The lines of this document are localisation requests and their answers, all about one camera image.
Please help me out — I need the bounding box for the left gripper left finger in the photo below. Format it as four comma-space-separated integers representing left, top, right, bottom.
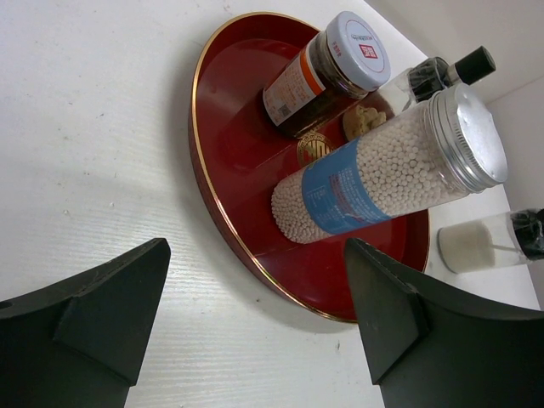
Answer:
1, 238, 171, 407

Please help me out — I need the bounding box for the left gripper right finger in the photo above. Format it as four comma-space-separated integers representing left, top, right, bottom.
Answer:
344, 239, 543, 407

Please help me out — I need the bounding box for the white spice bottle black cap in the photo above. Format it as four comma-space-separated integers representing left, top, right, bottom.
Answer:
437, 208, 543, 274

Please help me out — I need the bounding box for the silver-lid shaker blue label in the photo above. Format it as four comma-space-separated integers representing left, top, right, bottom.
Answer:
271, 83, 508, 244

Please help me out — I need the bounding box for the brown spice bottle black cap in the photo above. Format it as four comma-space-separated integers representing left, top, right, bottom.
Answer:
342, 45, 497, 141

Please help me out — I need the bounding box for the round red lacquer tray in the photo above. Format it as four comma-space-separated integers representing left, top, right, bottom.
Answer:
188, 11, 431, 324

